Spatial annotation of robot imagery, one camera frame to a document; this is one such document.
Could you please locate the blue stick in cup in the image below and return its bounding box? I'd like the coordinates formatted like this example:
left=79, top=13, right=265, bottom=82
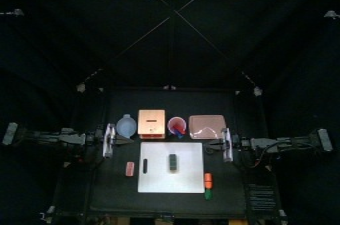
left=170, top=127, right=185, bottom=139

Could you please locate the clear pink square container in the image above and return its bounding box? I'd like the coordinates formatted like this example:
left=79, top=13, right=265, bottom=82
left=186, top=114, right=226, bottom=141

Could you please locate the thin diagonal brace cord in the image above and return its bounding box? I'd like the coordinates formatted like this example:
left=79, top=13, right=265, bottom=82
left=122, top=0, right=230, bottom=61
left=83, top=0, right=235, bottom=83

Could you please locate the dark seaweed sushi roll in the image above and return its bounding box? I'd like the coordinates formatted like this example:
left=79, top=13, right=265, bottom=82
left=167, top=153, right=178, bottom=172

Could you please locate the pink rectangular toy block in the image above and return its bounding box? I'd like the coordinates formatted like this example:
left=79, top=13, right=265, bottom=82
left=125, top=161, right=135, bottom=178

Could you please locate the orange wooden box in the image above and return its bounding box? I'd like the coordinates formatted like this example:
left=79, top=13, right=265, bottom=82
left=137, top=109, right=167, bottom=140

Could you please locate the white cutting board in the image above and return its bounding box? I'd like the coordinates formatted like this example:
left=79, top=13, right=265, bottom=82
left=137, top=141, right=205, bottom=194

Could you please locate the white printed label sticker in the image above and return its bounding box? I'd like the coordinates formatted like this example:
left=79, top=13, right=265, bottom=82
left=246, top=183, right=277, bottom=217

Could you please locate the orange and green toy knife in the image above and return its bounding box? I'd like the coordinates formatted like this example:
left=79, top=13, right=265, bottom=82
left=201, top=172, right=213, bottom=201

